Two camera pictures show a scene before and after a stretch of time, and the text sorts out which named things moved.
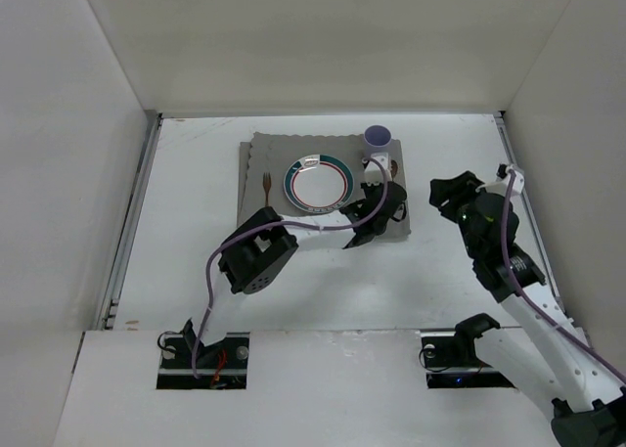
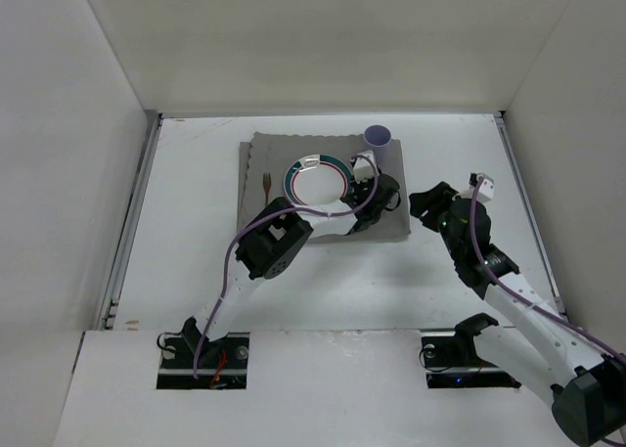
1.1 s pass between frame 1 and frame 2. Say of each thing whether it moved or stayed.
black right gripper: moved
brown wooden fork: stayed
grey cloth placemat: stayed
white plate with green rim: stayed
